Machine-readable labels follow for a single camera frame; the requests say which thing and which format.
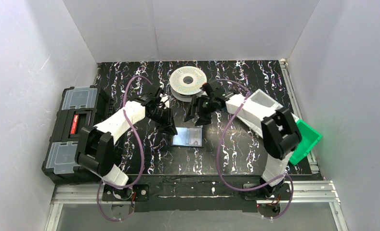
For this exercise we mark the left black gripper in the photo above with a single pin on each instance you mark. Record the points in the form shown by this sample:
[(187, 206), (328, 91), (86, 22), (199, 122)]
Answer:
[(163, 112)]

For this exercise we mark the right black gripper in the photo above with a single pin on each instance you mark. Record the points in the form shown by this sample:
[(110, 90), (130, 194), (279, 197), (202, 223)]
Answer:
[(199, 108)]

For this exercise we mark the white printed credit card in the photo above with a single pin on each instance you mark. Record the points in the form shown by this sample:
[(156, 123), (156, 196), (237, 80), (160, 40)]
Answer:
[(195, 137)]

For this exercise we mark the black plastic toolbox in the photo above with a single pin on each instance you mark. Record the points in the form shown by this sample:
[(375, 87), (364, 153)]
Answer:
[(79, 107)]

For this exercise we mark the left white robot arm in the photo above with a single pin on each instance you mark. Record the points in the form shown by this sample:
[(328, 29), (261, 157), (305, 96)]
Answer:
[(96, 144)]

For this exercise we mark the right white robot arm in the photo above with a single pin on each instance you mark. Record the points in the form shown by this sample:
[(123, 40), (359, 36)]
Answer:
[(280, 133)]

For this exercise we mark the white filament spool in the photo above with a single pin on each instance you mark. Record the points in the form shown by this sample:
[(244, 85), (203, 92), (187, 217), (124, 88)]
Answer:
[(186, 82)]

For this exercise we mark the white plastic bin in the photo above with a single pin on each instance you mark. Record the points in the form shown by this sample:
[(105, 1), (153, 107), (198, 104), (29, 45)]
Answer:
[(258, 106)]

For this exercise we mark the green plastic bin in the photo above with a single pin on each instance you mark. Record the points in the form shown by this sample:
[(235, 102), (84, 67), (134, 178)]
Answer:
[(310, 137)]

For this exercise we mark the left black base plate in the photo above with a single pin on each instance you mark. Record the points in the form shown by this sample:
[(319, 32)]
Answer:
[(137, 193)]

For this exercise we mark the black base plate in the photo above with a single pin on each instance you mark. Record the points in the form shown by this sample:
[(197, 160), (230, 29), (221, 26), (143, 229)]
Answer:
[(137, 193), (283, 193)]

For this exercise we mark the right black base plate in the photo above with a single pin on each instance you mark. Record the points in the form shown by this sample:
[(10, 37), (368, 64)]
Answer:
[(283, 193)]

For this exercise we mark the aluminium frame rail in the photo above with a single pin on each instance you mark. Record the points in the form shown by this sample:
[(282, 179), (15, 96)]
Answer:
[(309, 191)]

